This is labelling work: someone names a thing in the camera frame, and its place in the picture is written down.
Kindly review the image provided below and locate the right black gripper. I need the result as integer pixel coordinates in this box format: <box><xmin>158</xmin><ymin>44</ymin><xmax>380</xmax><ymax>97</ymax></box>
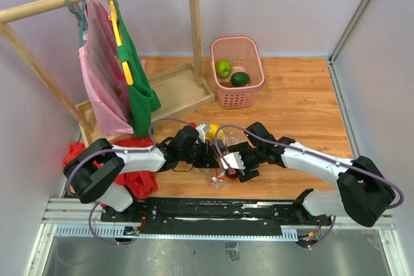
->
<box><xmin>228</xmin><ymin>142</ymin><xmax>265</xmax><ymax>182</ymax></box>

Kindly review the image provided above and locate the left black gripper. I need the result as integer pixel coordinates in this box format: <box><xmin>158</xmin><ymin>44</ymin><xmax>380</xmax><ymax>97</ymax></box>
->
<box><xmin>179</xmin><ymin>139</ymin><xmax>219</xmax><ymax>168</ymax></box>

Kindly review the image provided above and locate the clear zip top bag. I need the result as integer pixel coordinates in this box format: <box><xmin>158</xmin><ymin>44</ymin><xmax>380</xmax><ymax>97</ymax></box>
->
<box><xmin>206</xmin><ymin>127</ymin><xmax>250</xmax><ymax>190</ymax></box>

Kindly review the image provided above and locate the brown fake kiwi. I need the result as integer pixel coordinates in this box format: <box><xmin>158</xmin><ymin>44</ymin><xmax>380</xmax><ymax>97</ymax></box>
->
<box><xmin>220</xmin><ymin>81</ymin><xmax>233</xmax><ymax>88</ymax></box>

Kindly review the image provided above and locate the dark green fake vegetable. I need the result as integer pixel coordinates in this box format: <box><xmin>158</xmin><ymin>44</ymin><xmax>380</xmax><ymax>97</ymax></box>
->
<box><xmin>230</xmin><ymin>72</ymin><xmax>250</xmax><ymax>87</ymax></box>

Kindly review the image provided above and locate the light green fake apple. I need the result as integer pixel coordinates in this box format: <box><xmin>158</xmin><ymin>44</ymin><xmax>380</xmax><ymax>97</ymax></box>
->
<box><xmin>215</xmin><ymin>59</ymin><xmax>232</xmax><ymax>79</ymax></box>

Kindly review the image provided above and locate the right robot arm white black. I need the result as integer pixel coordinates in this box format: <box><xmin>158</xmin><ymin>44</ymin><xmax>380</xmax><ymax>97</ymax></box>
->
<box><xmin>222</xmin><ymin>122</ymin><xmax>397</xmax><ymax>228</ymax></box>

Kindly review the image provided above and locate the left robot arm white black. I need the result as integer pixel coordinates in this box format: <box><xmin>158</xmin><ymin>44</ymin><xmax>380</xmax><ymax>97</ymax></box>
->
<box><xmin>63</xmin><ymin>123</ymin><xmax>219</xmax><ymax>222</ymax></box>

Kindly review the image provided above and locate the crumpled red cloth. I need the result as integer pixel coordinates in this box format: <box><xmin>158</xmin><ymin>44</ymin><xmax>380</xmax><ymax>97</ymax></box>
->
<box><xmin>62</xmin><ymin>137</ymin><xmax>158</xmax><ymax>200</ymax></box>

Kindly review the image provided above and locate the wooden clothes rack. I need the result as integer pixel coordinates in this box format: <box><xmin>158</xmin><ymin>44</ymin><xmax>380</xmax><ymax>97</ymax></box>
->
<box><xmin>1</xmin><ymin>0</ymin><xmax>215</xmax><ymax>145</ymax></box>

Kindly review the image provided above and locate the green hanging garment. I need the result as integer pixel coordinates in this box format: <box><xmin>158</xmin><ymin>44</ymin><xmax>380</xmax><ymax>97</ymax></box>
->
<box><xmin>110</xmin><ymin>0</ymin><xmax>162</xmax><ymax>138</ymax></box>

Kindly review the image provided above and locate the pink plastic basket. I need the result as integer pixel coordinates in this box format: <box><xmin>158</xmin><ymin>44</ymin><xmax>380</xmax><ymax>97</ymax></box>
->
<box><xmin>210</xmin><ymin>36</ymin><xmax>265</xmax><ymax>109</ymax></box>

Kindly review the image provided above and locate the pink hanging garment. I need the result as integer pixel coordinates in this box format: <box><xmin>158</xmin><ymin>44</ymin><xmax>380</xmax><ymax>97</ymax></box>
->
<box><xmin>79</xmin><ymin>0</ymin><xmax>133</xmax><ymax>135</ymax></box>

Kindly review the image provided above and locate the yellow clothes hanger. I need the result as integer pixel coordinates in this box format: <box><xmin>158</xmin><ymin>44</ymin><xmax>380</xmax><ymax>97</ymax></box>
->
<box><xmin>106</xmin><ymin>0</ymin><xmax>133</xmax><ymax>85</ymax></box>

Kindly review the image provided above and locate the teal clothes hanger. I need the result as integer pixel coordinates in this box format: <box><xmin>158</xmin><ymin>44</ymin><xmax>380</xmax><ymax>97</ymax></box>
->
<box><xmin>65</xmin><ymin>0</ymin><xmax>88</xmax><ymax>47</ymax></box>

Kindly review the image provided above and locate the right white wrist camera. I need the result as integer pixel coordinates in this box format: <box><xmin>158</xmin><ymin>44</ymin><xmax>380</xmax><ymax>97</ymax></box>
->
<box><xmin>221</xmin><ymin>152</ymin><xmax>246</xmax><ymax>170</ymax></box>

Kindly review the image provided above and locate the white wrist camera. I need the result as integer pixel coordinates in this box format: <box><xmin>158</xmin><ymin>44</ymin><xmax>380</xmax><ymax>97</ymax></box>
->
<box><xmin>221</xmin><ymin>152</ymin><xmax>246</xmax><ymax>170</ymax></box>
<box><xmin>195</xmin><ymin>123</ymin><xmax>210</xmax><ymax>142</ymax></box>

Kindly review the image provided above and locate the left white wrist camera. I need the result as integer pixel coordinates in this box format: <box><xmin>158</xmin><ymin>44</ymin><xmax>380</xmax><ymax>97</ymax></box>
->
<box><xmin>195</xmin><ymin>123</ymin><xmax>210</xmax><ymax>142</ymax></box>

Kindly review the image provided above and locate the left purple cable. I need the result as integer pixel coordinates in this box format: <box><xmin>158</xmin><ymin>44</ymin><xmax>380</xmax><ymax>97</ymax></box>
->
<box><xmin>65</xmin><ymin>117</ymin><xmax>196</xmax><ymax>245</ymax></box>

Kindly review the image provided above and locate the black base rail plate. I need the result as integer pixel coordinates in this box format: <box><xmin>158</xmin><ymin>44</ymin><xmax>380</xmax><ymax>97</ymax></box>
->
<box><xmin>100</xmin><ymin>197</ymin><xmax>331</xmax><ymax>233</ymax></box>

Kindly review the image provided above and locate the grey slotted cable duct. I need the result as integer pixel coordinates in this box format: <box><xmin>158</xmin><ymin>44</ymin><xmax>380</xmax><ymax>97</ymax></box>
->
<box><xmin>55</xmin><ymin>224</ymin><xmax>299</xmax><ymax>242</ymax></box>

